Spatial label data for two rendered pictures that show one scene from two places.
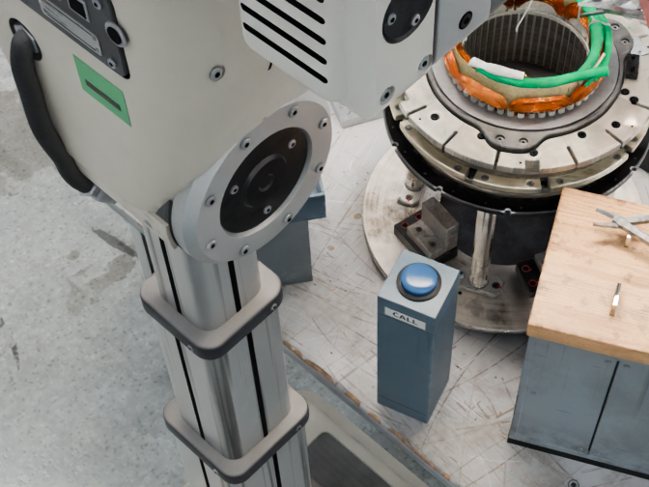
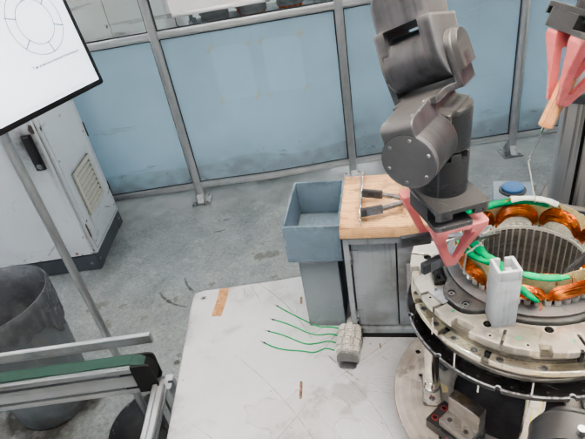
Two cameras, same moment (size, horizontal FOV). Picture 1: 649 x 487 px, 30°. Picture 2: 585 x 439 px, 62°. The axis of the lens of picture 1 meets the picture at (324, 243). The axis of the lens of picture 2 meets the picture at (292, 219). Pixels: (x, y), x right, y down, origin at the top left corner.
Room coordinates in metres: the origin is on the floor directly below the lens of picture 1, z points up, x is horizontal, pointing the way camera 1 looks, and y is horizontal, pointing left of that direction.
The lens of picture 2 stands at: (1.47, -0.62, 1.58)
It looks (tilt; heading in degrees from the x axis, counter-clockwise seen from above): 33 degrees down; 174
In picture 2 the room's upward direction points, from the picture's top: 10 degrees counter-clockwise
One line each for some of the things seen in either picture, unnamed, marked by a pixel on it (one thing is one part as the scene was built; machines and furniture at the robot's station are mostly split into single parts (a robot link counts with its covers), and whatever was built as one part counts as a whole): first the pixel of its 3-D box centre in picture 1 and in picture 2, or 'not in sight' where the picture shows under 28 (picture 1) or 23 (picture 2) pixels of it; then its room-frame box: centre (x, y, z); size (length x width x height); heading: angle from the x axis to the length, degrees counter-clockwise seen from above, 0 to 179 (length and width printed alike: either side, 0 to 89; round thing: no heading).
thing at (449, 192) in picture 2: not in sight; (442, 172); (1.00, -0.38, 1.28); 0.10 x 0.07 x 0.07; 2
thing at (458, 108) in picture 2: not in sight; (442, 125); (1.01, -0.39, 1.34); 0.07 x 0.06 x 0.07; 133
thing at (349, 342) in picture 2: not in sight; (349, 342); (0.79, -0.47, 0.80); 0.10 x 0.05 x 0.04; 155
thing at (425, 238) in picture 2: not in sight; (415, 239); (0.97, -0.41, 1.17); 0.04 x 0.01 x 0.02; 79
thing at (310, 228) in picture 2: not in sight; (323, 258); (0.65, -0.48, 0.92); 0.17 x 0.11 x 0.28; 160
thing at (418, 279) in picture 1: (418, 279); (512, 187); (0.73, -0.10, 1.04); 0.04 x 0.04 x 0.01
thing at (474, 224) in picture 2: not in sight; (447, 228); (1.02, -0.38, 1.21); 0.07 x 0.07 x 0.09; 2
